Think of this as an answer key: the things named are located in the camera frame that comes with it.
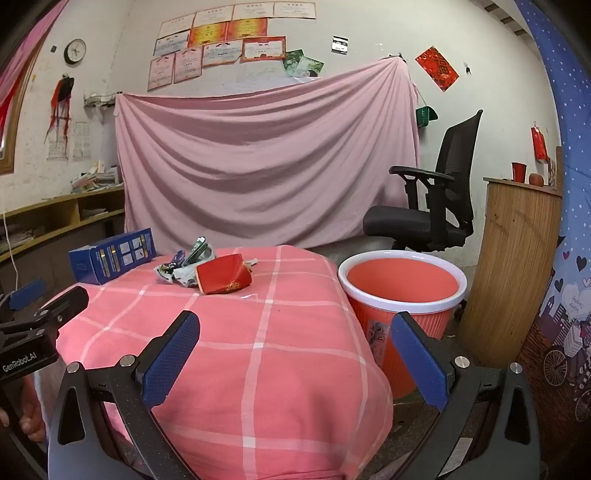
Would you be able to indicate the person's left hand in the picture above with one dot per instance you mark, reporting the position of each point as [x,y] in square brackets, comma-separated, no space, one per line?
[32,417]

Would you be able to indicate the green hanging pouch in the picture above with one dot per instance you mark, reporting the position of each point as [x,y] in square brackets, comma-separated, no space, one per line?
[425,116]

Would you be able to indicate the black white wall sticker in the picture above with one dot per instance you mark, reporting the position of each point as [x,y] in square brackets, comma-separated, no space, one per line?
[340,44]

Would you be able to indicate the pink window curtain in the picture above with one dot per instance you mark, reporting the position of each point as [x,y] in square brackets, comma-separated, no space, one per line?
[32,41]

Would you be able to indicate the wooden window frame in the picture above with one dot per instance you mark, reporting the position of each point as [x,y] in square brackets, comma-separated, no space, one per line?
[21,115]

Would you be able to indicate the wooden cabinet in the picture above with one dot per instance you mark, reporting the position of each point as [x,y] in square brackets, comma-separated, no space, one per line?
[508,254]

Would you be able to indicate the white wall calendar sheet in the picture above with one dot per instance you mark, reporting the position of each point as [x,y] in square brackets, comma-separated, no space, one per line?
[57,144]
[81,141]

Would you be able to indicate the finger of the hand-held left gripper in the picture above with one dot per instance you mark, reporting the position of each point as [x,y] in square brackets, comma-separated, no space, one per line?
[27,293]
[69,300]

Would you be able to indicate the green wall photo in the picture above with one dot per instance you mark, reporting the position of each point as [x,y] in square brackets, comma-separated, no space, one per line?
[291,61]
[310,68]

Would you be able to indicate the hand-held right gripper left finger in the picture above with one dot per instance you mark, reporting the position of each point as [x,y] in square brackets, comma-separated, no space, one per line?
[171,360]

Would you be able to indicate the black office chair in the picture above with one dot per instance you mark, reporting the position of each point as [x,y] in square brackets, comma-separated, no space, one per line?
[401,222]

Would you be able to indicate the white wrapper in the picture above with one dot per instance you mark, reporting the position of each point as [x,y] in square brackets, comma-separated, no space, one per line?
[184,276]

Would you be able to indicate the dark printed small wrapper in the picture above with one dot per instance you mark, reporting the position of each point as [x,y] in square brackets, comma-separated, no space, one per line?
[166,267]

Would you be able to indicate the pink plaid cloth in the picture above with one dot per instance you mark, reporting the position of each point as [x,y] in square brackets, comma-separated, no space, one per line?
[277,360]

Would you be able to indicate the blue dotted curtain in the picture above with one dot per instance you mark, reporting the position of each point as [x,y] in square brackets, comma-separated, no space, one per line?
[572,230]

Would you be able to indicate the silver green wrapper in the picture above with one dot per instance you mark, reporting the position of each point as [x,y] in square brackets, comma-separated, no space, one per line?
[201,251]

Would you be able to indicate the blue cardboard box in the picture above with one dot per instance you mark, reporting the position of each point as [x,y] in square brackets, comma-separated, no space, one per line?
[111,256]

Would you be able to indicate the red hanging ornament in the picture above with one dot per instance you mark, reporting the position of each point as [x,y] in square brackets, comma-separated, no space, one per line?
[539,143]

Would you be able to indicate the stack of newspapers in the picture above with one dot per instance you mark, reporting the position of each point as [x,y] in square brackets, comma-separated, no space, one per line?
[18,236]

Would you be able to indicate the brown wooden door frame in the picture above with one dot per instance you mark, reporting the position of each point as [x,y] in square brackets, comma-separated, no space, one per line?
[558,166]

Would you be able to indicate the stack of books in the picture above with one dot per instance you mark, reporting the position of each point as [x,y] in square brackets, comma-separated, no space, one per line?
[97,180]

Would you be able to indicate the orange plastic bin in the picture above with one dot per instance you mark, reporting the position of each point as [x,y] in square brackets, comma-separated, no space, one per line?
[401,279]

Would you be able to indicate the orange round fruit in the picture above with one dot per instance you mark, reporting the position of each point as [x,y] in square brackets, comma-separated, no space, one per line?
[536,179]

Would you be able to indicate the pink hanging sheet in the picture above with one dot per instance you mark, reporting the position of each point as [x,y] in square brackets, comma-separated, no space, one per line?
[268,152]

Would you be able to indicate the red wrapper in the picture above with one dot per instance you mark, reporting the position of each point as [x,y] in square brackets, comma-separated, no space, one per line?
[221,274]

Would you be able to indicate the folded papers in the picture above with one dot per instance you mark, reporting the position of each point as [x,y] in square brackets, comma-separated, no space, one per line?
[94,211]

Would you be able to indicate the wooden wall shelf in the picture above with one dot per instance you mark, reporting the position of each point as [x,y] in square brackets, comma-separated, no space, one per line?
[60,207]

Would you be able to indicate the round wall clock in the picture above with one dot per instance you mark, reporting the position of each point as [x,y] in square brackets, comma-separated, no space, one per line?
[75,51]

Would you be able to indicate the red paper wall poster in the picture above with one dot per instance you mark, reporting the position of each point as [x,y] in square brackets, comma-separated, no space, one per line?
[436,67]

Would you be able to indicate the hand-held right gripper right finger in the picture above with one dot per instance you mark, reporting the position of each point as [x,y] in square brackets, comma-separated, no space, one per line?
[418,360]

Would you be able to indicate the red cup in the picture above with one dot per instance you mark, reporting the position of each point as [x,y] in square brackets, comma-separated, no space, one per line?
[519,171]

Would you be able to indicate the clear plastic scrap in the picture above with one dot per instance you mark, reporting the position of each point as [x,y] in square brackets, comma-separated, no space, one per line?
[249,297]

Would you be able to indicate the red black hanging tassel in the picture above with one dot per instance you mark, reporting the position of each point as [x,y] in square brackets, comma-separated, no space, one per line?
[62,92]

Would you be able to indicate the group of wall certificates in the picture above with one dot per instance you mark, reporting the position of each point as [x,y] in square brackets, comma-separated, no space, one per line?
[221,50]

